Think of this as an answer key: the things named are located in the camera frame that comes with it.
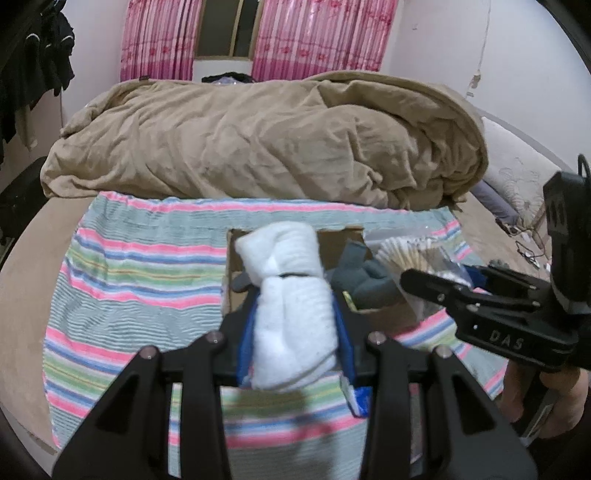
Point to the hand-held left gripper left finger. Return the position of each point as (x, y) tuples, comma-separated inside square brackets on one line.
[(245, 333)]

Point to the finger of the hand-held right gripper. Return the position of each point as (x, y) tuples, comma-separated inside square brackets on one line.
[(461, 300), (508, 279)]

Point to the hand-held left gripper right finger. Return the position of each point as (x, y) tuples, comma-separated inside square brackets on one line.
[(347, 342)]

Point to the white socks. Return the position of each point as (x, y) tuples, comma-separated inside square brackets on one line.
[(290, 308)]

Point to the cardboard box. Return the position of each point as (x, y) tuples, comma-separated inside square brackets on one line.
[(327, 251)]

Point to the person's right hand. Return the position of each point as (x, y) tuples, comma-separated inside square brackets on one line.
[(570, 399)]

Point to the blue and white packet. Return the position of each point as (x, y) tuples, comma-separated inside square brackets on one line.
[(359, 398)]

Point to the clear bag of cotton swabs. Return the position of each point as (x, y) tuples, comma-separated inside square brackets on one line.
[(418, 256)]

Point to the grey socks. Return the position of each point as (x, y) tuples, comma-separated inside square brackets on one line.
[(369, 282)]

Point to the white patterned pillow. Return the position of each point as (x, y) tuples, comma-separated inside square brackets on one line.
[(519, 170)]

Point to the striped towel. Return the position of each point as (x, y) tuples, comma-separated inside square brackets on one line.
[(138, 286)]

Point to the tan duvet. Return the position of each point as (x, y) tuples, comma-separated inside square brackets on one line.
[(258, 138)]

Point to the pink curtain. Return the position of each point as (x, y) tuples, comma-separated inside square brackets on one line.
[(318, 37), (157, 39)]

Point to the window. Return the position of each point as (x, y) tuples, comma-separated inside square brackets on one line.
[(231, 27)]

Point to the dark hanging clothes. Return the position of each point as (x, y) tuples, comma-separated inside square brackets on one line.
[(30, 64)]

